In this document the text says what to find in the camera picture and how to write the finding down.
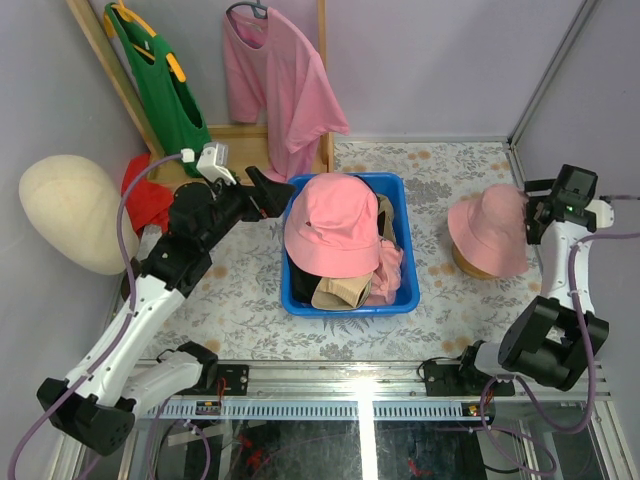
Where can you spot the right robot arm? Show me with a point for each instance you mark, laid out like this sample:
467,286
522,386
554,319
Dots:
549,341

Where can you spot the beige bucket hat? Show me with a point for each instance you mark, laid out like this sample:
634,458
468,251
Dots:
341,294

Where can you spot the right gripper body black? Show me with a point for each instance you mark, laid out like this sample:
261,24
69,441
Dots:
530,209

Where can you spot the dark mannequin base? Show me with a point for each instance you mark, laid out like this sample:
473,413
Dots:
125,285

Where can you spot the cream foam mannequin head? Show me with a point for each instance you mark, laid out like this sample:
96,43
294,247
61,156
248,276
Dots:
73,203

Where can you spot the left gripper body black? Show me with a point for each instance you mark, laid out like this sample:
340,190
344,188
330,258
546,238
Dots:
255,198

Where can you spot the pink t-shirt on hanger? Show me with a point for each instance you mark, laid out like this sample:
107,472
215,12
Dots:
272,69

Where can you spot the blue plastic bin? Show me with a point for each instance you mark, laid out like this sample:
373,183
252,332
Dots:
408,293

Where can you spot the wooden clothes rack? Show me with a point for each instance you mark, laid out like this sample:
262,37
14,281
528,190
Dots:
247,143

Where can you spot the pink bucket hat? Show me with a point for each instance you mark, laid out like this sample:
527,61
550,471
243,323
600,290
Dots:
489,231

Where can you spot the pink cloth in bin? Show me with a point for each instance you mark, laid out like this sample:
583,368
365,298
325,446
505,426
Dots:
386,279

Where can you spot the aluminium rail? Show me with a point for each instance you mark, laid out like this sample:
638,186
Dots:
350,380

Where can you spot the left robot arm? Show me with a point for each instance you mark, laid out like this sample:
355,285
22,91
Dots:
168,276

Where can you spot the black hat in bin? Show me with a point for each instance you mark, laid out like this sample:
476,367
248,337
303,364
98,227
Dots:
303,284

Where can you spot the green tank top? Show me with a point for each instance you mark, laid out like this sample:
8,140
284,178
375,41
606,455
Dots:
167,100

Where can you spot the red cloth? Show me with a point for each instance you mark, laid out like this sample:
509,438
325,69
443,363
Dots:
148,203

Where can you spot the pink bucket hat strawberry logo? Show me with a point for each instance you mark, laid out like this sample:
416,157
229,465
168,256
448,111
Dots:
331,230

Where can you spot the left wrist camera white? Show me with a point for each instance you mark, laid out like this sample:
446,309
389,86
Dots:
210,163

